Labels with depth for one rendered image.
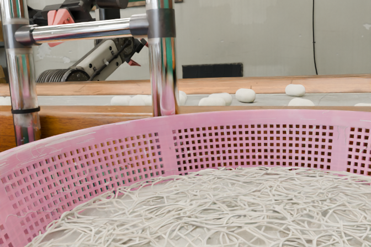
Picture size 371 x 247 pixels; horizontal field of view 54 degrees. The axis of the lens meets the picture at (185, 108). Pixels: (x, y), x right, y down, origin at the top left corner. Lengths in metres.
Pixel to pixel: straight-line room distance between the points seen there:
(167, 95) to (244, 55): 2.31
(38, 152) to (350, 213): 0.17
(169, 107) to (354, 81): 0.43
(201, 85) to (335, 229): 0.55
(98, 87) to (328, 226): 0.67
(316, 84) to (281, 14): 1.93
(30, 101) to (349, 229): 0.29
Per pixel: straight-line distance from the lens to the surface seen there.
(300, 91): 0.60
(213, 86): 0.69
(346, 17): 2.57
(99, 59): 1.20
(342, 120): 0.28
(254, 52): 2.58
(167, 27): 0.29
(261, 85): 0.67
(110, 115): 0.35
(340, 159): 0.28
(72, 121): 0.37
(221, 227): 0.17
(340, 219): 0.20
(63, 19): 0.82
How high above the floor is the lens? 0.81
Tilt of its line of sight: 8 degrees down
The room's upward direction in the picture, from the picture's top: 3 degrees counter-clockwise
